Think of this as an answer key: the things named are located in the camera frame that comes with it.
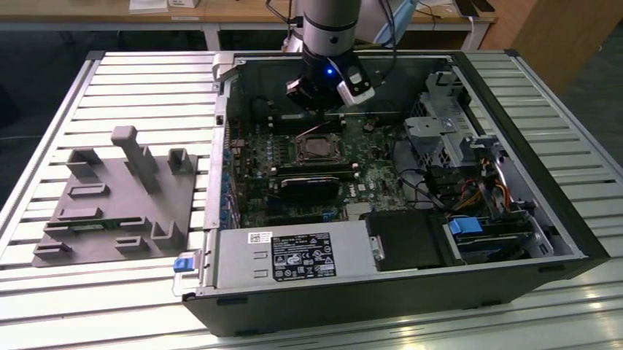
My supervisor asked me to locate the silver CPU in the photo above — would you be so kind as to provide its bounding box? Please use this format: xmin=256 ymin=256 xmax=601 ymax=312
xmin=300 ymin=137 xmax=335 ymax=158

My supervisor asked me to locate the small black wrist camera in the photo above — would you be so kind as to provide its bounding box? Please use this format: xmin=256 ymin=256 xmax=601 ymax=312
xmin=284 ymin=79 xmax=306 ymax=101

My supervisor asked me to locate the black heatsink block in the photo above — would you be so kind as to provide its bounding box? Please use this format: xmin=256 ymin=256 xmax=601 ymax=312
xmin=270 ymin=107 xmax=315 ymax=134

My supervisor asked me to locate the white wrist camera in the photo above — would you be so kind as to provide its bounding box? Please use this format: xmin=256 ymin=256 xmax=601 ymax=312
xmin=335 ymin=65 xmax=376 ymax=107

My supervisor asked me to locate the thin metal locking lever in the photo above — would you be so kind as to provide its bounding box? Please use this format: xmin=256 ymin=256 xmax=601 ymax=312
xmin=296 ymin=122 xmax=334 ymax=139

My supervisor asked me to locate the black open PC case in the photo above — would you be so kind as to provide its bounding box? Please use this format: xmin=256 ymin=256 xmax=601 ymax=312
xmin=180 ymin=49 xmax=613 ymax=338

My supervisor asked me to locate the blue disk carrier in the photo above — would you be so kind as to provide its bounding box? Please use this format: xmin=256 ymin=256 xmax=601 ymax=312
xmin=446 ymin=216 xmax=484 ymax=237

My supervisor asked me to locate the black hard disk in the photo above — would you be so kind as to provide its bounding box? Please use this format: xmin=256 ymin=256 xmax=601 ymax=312
xmin=455 ymin=233 xmax=536 ymax=265

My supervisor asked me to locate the coloured wire bundle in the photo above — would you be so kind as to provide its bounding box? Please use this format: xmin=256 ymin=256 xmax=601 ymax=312
xmin=456 ymin=156 xmax=515 ymax=216

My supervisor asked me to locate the metal drive cage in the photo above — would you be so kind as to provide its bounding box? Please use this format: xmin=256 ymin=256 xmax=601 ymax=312
xmin=402 ymin=71 xmax=503 ymax=168

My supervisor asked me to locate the wooden desk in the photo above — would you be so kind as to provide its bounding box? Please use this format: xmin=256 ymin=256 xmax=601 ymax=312
xmin=0 ymin=0 xmax=499 ymax=52

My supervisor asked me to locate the black plastic shroud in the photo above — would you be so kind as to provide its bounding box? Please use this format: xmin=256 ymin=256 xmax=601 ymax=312
xmin=362 ymin=210 xmax=462 ymax=273

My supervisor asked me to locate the silver power supply unit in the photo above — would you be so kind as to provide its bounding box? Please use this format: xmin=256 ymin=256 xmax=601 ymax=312
xmin=214 ymin=220 xmax=380 ymax=289

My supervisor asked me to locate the CPU socket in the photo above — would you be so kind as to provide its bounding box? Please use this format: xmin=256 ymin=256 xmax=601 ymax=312
xmin=290 ymin=133 xmax=350 ymax=165

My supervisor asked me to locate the grey parts rack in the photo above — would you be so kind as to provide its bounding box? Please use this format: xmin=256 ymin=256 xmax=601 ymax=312
xmin=30 ymin=125 xmax=200 ymax=269

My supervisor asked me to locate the black internal cable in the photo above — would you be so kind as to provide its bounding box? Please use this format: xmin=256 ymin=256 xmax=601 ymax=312
xmin=396 ymin=169 xmax=447 ymax=211

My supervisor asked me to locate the black flat strip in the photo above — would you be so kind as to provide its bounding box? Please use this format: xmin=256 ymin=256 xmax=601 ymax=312
xmin=455 ymin=0 xmax=495 ymax=18

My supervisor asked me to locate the black graphics card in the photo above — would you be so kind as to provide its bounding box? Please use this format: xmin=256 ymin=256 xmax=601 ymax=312
xmin=279 ymin=176 xmax=342 ymax=205

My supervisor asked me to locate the wooden cabinet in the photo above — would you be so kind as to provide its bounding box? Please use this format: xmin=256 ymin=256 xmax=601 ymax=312
xmin=479 ymin=0 xmax=623 ymax=96

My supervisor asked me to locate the black RAM slot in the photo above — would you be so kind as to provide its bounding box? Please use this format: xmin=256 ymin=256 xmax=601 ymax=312
xmin=276 ymin=164 xmax=354 ymax=172
xmin=279 ymin=170 xmax=355 ymax=178

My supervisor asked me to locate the green motherboard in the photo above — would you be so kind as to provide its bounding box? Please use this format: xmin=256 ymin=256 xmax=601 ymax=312
xmin=228 ymin=116 xmax=415 ymax=227

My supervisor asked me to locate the green RAM stick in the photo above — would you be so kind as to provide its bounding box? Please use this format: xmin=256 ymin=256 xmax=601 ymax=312
xmin=67 ymin=220 xmax=123 ymax=231

